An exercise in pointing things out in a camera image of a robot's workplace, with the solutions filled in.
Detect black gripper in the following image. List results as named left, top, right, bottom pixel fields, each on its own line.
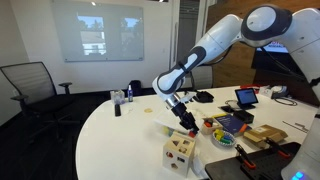
left=170, top=102, right=201, bottom=136

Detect yellow block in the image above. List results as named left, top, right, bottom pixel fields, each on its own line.
left=214, top=129, right=225, bottom=140

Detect wooden shape sorter box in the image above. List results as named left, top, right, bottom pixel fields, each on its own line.
left=162, top=130, right=197, bottom=178

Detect white flat box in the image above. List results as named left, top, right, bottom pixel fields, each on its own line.
left=153, top=109, right=198, bottom=138

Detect blue book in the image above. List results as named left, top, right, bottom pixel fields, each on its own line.
left=213, top=113, right=253, bottom=138

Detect black table socket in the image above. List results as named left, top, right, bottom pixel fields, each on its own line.
left=219, top=104, right=236, bottom=114

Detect bowl of colourful blocks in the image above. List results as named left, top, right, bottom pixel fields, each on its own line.
left=211, top=129, right=237, bottom=148

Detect small black device box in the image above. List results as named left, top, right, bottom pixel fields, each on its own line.
left=233, top=109, right=255, bottom=124

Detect black clamp orange tips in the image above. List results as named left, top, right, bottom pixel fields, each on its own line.
left=234, top=143, right=258, bottom=170
left=264, top=137, right=292, bottom=159

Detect black tablet on stand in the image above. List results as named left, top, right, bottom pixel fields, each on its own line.
left=235, top=87, right=259, bottom=110

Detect red flat object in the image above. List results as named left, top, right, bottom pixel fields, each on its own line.
left=239, top=84, right=260, bottom=90

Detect black backpack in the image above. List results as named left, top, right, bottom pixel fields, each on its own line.
left=129, top=79, right=143, bottom=97

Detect blue spray bottle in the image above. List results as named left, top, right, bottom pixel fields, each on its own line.
left=127, top=84, right=134, bottom=103

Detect brown cardboard box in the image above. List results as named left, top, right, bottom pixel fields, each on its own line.
left=243, top=124, right=289, bottom=149

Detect clear plastic box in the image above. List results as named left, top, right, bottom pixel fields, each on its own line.
left=110, top=89, right=126, bottom=105

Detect glass whiteboard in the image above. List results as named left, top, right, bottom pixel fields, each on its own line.
left=51, top=0, right=145, bottom=63

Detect black mesh office chair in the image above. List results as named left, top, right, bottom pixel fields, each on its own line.
left=0, top=61, right=81, bottom=144

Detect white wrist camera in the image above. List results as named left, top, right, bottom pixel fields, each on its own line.
left=178, top=93, right=197, bottom=104

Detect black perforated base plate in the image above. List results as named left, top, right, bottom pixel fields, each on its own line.
left=204, top=141, right=303, bottom=180

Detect black coiled cable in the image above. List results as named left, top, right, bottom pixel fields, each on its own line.
left=273, top=96, right=298, bottom=107

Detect glass door white frame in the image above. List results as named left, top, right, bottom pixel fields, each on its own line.
left=169, top=0, right=208, bottom=90

